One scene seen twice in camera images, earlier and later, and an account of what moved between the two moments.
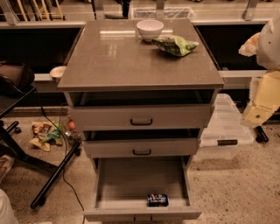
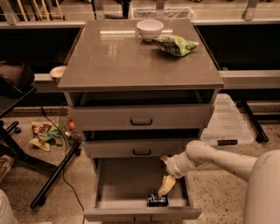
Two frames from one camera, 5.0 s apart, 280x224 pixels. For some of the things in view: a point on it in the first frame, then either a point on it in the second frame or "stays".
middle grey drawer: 141,148 stays
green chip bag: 175,45 stays
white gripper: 269,48 -> 172,166
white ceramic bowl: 150,29 stays
